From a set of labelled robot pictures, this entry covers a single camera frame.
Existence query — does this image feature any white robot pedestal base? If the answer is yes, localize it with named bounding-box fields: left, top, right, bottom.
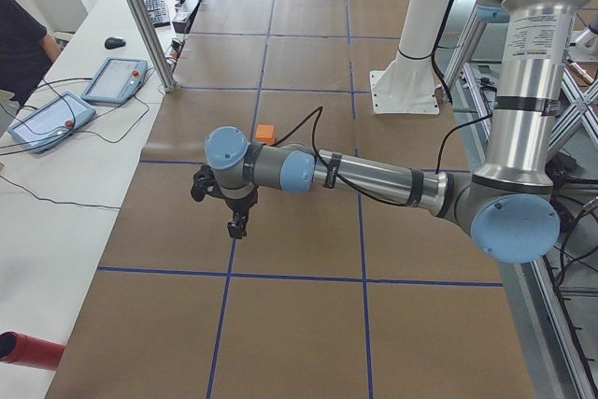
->
left=370, top=0, right=450, bottom=115

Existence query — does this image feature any black computer mouse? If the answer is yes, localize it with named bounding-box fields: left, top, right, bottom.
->
left=104, top=36, right=126, bottom=50

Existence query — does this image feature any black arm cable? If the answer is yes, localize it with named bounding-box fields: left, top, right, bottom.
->
left=275, top=106, right=491, bottom=207

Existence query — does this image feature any far teach pendant tablet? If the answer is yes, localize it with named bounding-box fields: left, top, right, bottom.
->
left=81, top=58, right=148, bottom=105

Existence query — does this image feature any near teach pendant tablet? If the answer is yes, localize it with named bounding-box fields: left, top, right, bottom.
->
left=8, top=92, right=96, bottom=153

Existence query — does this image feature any red cylinder tube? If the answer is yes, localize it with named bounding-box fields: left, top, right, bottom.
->
left=1, top=331, right=65, bottom=371

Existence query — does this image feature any orange foam block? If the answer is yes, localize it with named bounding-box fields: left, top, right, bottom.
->
left=254, top=124, right=277, bottom=146

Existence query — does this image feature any black keyboard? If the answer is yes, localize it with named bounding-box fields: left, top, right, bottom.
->
left=142, top=0, right=170, bottom=27

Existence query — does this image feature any person in dark shirt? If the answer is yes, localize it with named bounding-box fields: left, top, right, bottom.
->
left=1, top=0, right=61, bottom=107

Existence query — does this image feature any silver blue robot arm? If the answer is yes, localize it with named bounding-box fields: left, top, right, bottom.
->
left=191, top=0, right=590, bottom=264

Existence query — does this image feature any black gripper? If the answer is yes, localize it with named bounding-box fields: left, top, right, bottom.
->
left=220, top=186, right=258, bottom=239

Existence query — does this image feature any aluminium frame rail right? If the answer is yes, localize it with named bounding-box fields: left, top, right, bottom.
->
left=531, top=259, right=597, bottom=398

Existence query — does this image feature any teach pendant tablet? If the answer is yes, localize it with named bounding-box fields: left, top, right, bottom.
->
left=81, top=58, right=148, bottom=105
left=8, top=92, right=96, bottom=153

